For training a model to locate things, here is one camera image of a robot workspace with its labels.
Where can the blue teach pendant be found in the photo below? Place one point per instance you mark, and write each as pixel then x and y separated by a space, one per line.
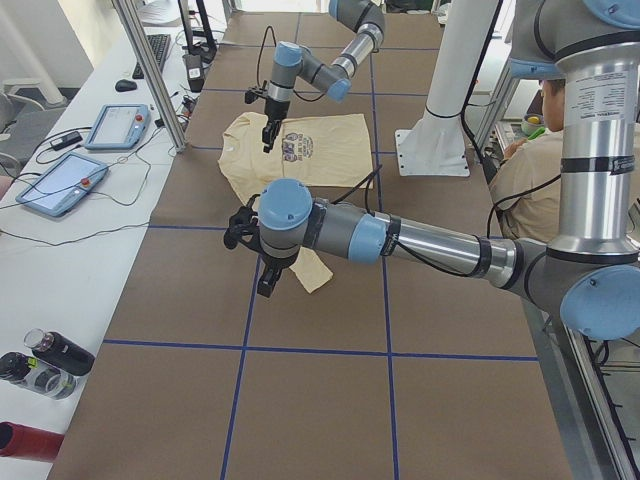
pixel 63 185
pixel 118 127

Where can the black keyboard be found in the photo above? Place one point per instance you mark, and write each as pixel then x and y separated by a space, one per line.
pixel 159 45

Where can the aluminium frame post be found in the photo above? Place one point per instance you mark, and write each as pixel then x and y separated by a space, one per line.
pixel 138 39

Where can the black drink bottle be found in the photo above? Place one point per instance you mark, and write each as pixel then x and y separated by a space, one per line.
pixel 57 350

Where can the red cylinder bottle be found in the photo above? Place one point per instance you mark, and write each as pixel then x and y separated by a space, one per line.
pixel 29 443

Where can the cream long-sleeve graphic shirt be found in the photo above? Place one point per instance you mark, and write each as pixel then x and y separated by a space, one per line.
pixel 326 151

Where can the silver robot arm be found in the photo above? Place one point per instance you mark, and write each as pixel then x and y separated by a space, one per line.
pixel 563 241
pixel 333 79

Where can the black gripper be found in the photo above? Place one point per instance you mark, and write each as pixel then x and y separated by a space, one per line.
pixel 275 109
pixel 273 263

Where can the lower blue teach pendant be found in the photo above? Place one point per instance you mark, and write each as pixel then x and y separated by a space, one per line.
pixel 63 185

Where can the upper blue teach pendant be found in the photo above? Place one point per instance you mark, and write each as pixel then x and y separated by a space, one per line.
pixel 118 127

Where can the white central mounting column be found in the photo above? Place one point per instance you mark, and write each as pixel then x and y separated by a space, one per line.
pixel 435 145

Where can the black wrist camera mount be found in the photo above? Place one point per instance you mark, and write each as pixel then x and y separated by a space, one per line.
pixel 252 94
pixel 243 229

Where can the seated person in beige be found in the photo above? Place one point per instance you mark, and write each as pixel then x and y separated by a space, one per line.
pixel 525 189

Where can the black computer mouse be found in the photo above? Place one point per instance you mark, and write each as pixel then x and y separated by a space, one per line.
pixel 125 85

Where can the clear drink bottle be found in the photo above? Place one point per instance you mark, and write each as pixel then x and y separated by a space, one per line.
pixel 36 375

